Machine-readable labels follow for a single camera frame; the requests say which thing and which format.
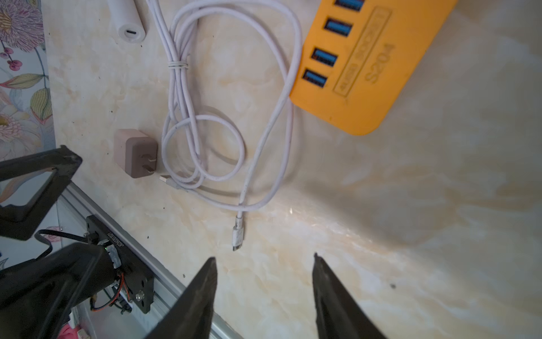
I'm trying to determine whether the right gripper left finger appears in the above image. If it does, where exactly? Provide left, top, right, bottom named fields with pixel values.
left=147, top=257, right=217, bottom=339

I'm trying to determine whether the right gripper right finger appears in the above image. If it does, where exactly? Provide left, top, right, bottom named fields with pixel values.
left=312, top=254, right=385, bottom=339

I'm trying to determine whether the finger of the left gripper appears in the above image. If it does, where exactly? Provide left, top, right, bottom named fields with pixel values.
left=0, top=145, right=83, bottom=242

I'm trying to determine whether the white USB charging cable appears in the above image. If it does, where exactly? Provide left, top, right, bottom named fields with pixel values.
left=145, top=0, right=303, bottom=251

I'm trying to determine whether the white electric toothbrush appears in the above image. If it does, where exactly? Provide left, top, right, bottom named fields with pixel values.
left=107, top=0, right=146, bottom=43

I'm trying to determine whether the orange power strip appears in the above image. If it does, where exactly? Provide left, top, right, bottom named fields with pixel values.
left=290, top=0, right=456, bottom=136

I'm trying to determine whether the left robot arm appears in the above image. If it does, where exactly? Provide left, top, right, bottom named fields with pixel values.
left=1, top=145, right=117, bottom=338

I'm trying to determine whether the aluminium mounting rail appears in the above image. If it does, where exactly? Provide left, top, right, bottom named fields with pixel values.
left=60, top=184, right=240, bottom=338

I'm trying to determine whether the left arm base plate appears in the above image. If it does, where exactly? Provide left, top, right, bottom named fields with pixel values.
left=86, top=215, right=155, bottom=314

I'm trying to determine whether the pink wall charger adapter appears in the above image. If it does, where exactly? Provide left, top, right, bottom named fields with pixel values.
left=114, top=129, right=158, bottom=179

